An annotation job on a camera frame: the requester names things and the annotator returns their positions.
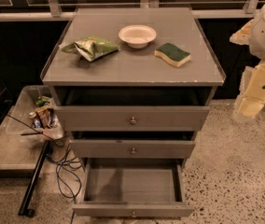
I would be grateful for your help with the grey bottom drawer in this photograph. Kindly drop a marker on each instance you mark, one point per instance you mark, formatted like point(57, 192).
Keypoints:
point(133, 188)

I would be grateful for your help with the green chip bag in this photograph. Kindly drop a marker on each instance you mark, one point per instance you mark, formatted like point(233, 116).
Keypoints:
point(91, 48)

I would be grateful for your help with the white paper bowl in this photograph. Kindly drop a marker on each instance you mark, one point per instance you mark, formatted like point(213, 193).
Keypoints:
point(137, 36)

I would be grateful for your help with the clear plastic bin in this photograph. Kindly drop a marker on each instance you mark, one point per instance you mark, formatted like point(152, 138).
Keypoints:
point(19, 123)

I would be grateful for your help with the grey middle drawer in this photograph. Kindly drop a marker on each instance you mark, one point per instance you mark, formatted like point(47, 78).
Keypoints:
point(153, 145)

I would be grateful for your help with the grey drawer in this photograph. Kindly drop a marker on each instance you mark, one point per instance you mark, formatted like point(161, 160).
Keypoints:
point(132, 109)
point(133, 188)
point(153, 145)

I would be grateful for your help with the grey drawer cabinet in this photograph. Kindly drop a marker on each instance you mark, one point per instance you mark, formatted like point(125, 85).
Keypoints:
point(135, 68)

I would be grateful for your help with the metal window railing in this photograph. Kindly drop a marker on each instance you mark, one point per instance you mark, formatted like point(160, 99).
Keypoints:
point(54, 3)

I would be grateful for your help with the green yellow sponge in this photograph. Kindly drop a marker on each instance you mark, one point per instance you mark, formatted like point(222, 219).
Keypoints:
point(172, 54)

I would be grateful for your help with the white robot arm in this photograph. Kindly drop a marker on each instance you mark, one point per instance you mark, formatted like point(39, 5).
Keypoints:
point(253, 35)

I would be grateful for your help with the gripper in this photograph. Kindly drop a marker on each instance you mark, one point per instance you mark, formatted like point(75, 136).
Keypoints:
point(251, 98)

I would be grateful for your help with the black metal bar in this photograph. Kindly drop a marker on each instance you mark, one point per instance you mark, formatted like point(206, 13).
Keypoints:
point(24, 210)

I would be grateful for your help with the snack items in bin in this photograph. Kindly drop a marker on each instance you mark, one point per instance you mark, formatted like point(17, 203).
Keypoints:
point(43, 116)

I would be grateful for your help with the grey top drawer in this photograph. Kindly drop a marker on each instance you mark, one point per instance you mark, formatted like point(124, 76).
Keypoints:
point(132, 109)

